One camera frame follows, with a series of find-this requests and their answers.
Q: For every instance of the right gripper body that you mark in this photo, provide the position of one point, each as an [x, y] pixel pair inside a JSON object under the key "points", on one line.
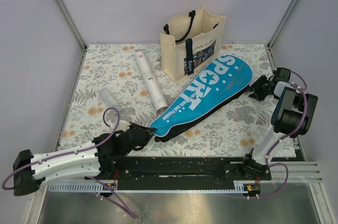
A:
{"points": [[265, 92]]}

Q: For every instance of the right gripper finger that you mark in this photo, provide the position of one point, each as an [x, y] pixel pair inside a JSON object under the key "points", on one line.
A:
{"points": [[257, 95], [259, 84]]}

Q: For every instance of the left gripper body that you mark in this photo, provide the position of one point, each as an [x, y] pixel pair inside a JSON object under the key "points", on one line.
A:
{"points": [[144, 142]]}

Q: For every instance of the blue racket cover bag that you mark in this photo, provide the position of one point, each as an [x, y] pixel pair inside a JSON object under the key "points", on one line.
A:
{"points": [[224, 79]]}

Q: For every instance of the white shuttlecock tube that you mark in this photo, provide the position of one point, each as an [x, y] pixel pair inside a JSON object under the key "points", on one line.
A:
{"points": [[150, 81]]}

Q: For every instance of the clear plastic tube cap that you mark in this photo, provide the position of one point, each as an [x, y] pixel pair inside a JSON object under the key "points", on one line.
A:
{"points": [[108, 99]]}

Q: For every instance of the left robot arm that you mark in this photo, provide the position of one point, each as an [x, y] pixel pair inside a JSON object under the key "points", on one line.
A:
{"points": [[93, 158]]}

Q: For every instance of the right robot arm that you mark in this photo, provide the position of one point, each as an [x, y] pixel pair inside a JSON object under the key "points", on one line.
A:
{"points": [[292, 117]]}

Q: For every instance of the beige canvas tote bag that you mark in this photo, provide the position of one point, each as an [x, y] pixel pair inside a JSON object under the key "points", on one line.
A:
{"points": [[189, 41]]}

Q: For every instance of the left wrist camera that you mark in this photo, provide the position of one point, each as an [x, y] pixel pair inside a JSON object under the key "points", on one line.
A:
{"points": [[123, 126]]}

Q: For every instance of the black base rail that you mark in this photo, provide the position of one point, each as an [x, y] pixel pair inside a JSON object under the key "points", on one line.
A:
{"points": [[177, 173]]}

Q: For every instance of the aluminium frame post left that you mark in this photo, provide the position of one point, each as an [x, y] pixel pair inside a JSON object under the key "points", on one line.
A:
{"points": [[71, 24]]}

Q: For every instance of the aluminium frame post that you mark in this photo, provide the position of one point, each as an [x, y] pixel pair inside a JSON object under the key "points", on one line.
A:
{"points": [[287, 14], [71, 24]]}

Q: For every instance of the aluminium frame post right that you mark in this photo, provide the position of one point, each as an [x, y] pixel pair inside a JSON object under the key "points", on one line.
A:
{"points": [[287, 14]]}

